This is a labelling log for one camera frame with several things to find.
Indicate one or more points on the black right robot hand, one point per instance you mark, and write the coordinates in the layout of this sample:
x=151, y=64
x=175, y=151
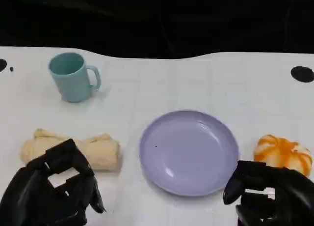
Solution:
x=292, y=186

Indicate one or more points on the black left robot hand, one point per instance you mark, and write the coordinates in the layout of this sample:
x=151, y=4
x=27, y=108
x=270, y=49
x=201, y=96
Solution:
x=32, y=194

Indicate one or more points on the orange and white bread roll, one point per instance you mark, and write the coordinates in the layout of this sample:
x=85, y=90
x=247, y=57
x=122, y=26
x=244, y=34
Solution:
x=282, y=149

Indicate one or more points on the lilac plate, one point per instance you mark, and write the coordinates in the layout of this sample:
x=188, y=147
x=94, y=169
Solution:
x=186, y=152

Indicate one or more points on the black table grommet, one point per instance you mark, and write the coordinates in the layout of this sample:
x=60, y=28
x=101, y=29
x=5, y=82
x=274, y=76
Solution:
x=303, y=74
x=2, y=65

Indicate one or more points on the pale green mug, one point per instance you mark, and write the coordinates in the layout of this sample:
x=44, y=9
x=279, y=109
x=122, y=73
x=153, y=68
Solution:
x=71, y=86

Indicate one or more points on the black fabric backdrop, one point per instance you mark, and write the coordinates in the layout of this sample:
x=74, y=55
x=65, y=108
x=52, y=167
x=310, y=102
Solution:
x=157, y=19

